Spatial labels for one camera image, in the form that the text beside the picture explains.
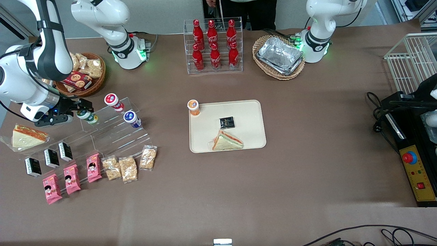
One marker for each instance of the red cookie box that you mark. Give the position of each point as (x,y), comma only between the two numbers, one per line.
(80,80)

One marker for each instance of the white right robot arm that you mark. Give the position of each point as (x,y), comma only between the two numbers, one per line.
(116,37)

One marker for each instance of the brown table cover sheet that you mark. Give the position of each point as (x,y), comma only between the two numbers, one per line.
(307,171)

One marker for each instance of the aluminium foil tray stack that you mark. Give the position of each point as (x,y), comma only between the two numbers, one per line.
(280,56)

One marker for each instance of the wrapped triangle sandwich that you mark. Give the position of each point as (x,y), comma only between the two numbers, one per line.
(227,141)
(25,138)

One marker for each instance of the beige plastic serving tray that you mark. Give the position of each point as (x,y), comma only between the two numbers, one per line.
(249,116)

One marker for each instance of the small white device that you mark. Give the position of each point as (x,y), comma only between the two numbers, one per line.
(222,242)

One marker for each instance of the clear plastic container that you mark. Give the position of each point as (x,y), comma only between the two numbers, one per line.
(432,133)

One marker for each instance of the red lid gum bottle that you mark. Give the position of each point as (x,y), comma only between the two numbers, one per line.
(112,100)

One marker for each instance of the pink cartoon snack packet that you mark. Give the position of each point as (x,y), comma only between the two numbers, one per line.
(72,180)
(94,168)
(52,189)

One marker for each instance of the red emergency stop button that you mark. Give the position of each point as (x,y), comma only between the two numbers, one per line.
(409,158)

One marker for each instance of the metal equipment rack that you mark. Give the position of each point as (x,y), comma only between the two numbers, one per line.
(414,8)

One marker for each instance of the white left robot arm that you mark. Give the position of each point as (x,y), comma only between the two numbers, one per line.
(315,37)

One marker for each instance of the clear acrylic bottle rack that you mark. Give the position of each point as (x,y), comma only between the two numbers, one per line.
(222,70)

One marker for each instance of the blue lid gum bottle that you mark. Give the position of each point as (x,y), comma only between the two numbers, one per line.
(131,118)

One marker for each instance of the orange lid gum bottle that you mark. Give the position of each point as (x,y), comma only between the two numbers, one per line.
(193,106)

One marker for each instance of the light open-weave wicker basket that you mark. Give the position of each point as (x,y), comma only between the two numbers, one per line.
(264,70)

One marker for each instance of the small black white carton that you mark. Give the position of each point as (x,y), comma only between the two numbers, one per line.
(65,151)
(52,158)
(33,167)

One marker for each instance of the person in black trousers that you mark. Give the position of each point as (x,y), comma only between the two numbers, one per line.
(263,13)

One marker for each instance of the black metal bar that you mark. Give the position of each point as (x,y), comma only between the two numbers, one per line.
(9,24)

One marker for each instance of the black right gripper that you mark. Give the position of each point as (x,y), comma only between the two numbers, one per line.
(69,105)

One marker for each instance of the clear acrylic step stand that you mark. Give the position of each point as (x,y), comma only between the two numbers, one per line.
(112,140)

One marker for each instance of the red cola bottle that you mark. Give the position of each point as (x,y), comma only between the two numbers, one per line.
(233,57)
(198,34)
(231,33)
(215,58)
(212,33)
(198,59)

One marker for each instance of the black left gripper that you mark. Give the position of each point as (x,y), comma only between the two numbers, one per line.
(425,91)

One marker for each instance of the clear bag of crackers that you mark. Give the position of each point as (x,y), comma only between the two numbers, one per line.
(70,88)
(148,158)
(94,68)
(75,62)
(112,168)
(82,58)
(128,169)

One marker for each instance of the dark brown wicker basket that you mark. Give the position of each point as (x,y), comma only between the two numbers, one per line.
(97,83)

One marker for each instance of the green lid gum bottle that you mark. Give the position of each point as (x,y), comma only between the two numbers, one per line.
(89,118)

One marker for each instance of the small black foil packet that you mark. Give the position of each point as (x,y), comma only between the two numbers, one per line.
(227,122)

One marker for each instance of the black sealing machine yellow panel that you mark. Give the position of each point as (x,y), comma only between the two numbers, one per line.
(409,140)

